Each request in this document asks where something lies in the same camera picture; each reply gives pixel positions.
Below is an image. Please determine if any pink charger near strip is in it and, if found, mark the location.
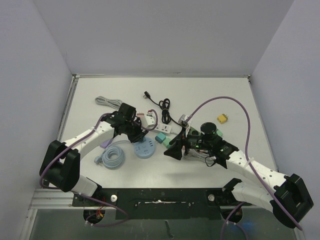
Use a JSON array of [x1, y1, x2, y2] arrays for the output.
[[136, 112, 145, 119]]

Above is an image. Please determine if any green power strip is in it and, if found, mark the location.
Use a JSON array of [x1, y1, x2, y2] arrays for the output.
[[186, 127, 201, 136]]

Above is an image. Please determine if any yellow charger far right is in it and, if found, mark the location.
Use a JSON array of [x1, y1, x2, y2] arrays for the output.
[[216, 113, 229, 124]]

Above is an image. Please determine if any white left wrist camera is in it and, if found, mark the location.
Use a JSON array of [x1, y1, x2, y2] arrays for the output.
[[141, 110, 156, 128]]

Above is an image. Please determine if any black coiled power cord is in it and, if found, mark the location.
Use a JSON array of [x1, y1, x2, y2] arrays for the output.
[[142, 91, 183, 127]]

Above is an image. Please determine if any white coiled strip cord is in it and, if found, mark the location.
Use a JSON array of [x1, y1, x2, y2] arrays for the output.
[[183, 149, 213, 162]]

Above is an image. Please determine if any white USB power strip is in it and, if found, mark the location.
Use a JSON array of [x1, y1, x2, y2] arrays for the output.
[[152, 123, 179, 135]]

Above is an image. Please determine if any mint charger by green strip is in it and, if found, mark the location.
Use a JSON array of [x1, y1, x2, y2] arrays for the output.
[[216, 128, 223, 137]]

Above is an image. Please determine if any grey cable bundle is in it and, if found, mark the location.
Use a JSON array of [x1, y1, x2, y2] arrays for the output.
[[94, 95, 123, 109]]

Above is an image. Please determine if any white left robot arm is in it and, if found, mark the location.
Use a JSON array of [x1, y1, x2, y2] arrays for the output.
[[39, 103, 148, 206]]

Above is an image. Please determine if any teal charger dark base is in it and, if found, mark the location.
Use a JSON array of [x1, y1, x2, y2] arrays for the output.
[[155, 132, 167, 144]]

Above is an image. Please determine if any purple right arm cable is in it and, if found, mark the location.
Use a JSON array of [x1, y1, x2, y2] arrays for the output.
[[186, 96, 303, 240]]

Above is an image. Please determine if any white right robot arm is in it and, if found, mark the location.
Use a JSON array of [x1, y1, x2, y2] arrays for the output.
[[164, 122, 314, 229]]

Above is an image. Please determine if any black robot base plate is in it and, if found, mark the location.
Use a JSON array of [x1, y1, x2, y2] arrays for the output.
[[72, 188, 239, 220]]

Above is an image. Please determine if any round blue power socket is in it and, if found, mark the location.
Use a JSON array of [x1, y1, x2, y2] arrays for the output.
[[133, 137, 156, 159]]

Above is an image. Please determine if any coiled blue power cord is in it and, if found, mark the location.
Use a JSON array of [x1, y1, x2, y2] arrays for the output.
[[94, 139, 131, 170]]

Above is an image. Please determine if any aluminium frame rail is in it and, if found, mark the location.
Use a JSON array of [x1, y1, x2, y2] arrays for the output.
[[18, 188, 76, 240]]

